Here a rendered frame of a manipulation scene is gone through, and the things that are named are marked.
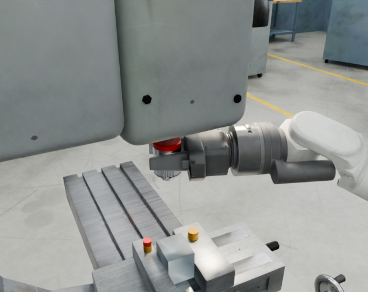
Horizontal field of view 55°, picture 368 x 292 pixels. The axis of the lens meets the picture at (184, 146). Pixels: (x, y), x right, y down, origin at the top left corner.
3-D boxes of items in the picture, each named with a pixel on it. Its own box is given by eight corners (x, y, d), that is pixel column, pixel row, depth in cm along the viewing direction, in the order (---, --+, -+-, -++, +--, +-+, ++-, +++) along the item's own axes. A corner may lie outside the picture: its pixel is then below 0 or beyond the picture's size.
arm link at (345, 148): (301, 103, 59) (383, 139, 54) (287, 137, 66) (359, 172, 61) (284, 127, 55) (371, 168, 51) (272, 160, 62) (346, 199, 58)
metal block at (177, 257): (181, 255, 71) (180, 232, 68) (194, 277, 66) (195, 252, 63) (157, 264, 69) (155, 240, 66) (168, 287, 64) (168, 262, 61)
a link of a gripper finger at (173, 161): (148, 153, 55) (187, 150, 56) (150, 171, 57) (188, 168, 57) (148, 158, 54) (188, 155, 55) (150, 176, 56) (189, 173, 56)
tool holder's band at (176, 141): (177, 137, 60) (177, 131, 60) (184, 149, 56) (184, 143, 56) (150, 140, 59) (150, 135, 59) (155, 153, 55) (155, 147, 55)
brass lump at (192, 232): (195, 232, 72) (195, 225, 71) (200, 238, 70) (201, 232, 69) (186, 235, 71) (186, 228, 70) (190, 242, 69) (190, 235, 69)
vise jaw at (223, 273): (197, 235, 77) (197, 221, 75) (234, 285, 65) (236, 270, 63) (172, 244, 75) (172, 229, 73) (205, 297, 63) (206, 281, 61)
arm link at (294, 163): (254, 111, 59) (320, 108, 60) (244, 150, 67) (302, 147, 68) (271, 167, 52) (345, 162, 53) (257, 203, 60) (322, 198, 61)
